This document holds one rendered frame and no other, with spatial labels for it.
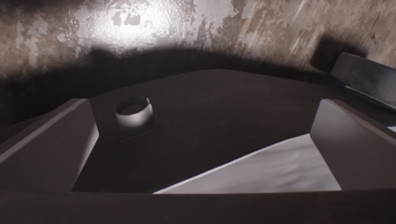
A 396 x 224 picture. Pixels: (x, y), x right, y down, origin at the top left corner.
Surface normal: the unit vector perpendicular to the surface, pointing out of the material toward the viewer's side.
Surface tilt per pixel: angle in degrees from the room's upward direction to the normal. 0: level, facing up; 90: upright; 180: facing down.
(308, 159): 0
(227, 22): 0
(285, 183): 0
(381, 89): 79
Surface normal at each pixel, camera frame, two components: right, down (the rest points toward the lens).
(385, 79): -0.77, 0.05
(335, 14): 0.42, 0.51
